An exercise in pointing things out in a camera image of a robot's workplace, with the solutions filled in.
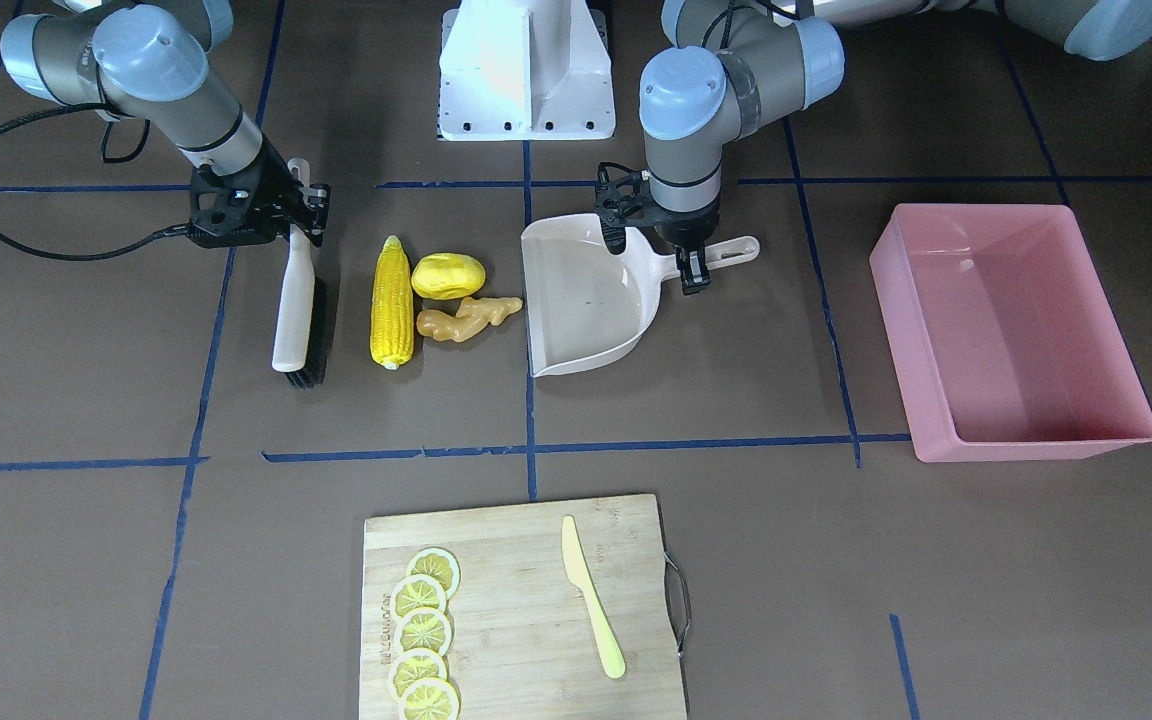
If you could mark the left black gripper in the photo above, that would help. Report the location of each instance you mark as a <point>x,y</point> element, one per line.
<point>683,229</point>

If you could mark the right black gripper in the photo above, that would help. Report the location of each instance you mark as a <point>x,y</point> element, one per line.
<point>277,193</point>

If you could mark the beige plastic dustpan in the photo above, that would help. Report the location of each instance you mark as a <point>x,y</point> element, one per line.
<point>585,306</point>

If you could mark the yellow corn cob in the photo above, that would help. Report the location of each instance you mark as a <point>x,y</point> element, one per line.
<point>392,319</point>

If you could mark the beige hand brush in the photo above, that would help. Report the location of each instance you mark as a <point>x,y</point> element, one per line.
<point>301,343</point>

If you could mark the yellow toy potato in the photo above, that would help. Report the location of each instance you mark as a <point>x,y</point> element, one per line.
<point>447,276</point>

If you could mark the tan toy ginger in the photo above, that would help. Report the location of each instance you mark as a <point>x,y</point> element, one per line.
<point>471,317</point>

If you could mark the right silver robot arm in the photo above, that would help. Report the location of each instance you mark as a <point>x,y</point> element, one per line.
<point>150,60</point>

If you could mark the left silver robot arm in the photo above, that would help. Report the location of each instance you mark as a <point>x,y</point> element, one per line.
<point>733,67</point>

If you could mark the pink plastic bin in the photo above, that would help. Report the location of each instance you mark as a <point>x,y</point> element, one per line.
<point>1001,335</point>

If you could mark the yellow plastic knife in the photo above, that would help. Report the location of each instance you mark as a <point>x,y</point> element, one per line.
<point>577,571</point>

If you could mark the lemon slice one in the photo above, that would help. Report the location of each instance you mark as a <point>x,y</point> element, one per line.
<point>439,564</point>

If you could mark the lemon slice two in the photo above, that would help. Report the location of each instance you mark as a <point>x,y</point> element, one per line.
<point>417,592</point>

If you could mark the wooden cutting board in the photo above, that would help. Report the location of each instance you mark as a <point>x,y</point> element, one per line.
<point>522,646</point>

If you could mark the lemon slice three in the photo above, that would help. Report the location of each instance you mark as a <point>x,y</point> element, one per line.
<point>425,629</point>

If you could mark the lemon slice four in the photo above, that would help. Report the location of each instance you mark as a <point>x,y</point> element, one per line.
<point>412,666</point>

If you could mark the lemon slice five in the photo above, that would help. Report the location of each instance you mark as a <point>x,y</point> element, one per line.
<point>430,699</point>

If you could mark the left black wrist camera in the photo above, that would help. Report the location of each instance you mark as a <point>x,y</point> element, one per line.
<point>619,203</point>

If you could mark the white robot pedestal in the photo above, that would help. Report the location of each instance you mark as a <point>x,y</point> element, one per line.
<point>525,70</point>

